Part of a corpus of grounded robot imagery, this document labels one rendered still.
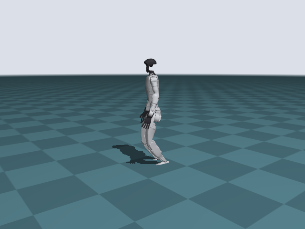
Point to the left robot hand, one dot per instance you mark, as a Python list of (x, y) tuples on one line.
[(147, 121)]

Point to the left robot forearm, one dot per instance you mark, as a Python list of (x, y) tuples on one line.
[(153, 105)]

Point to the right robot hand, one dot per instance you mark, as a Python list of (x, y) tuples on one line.
[(143, 114)]

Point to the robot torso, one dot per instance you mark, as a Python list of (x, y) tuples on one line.
[(150, 92)]

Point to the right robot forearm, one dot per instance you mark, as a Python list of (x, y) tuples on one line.
[(148, 105)]

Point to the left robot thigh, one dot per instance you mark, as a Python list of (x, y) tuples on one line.
[(150, 132)]

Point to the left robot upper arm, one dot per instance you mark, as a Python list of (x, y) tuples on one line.
[(154, 83)]

